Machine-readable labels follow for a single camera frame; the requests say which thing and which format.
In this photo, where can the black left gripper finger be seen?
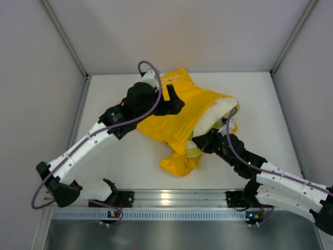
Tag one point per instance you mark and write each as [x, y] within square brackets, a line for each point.
[174, 105]
[162, 109]

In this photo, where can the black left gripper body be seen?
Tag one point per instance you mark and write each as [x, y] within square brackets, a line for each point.
[164, 109]

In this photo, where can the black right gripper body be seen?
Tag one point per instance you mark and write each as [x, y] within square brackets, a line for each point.
[202, 142]

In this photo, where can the yellow Pikachu pillowcase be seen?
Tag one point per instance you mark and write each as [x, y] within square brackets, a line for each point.
[175, 130]

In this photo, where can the white pillow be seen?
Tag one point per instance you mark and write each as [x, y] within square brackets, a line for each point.
[211, 119]

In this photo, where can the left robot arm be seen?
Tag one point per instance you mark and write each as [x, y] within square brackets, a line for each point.
[58, 176]

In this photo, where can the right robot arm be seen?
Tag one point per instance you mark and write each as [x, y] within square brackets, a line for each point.
[270, 185]

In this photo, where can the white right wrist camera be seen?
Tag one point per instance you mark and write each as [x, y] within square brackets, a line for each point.
[223, 129]

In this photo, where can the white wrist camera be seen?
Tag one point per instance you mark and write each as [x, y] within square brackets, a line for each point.
[150, 78]
[223, 129]

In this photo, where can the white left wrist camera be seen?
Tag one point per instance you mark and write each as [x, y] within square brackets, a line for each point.
[150, 78]

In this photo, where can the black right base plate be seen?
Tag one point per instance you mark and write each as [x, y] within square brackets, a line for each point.
[235, 199]

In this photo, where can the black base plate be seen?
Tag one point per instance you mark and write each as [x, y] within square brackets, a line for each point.
[235, 199]
[120, 199]

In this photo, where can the aluminium mounting rail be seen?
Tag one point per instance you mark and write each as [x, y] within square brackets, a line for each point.
[182, 198]

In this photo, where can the left aluminium frame post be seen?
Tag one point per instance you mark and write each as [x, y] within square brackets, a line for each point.
[63, 36]

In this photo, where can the aluminium frame post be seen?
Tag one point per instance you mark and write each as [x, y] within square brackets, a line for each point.
[63, 36]
[295, 32]

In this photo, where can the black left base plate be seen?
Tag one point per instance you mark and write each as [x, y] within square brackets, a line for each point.
[120, 199]

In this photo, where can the white slotted cable duct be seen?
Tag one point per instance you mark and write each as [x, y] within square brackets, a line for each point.
[151, 215]

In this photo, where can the right aluminium frame post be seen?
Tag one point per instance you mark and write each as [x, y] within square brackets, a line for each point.
[295, 32]

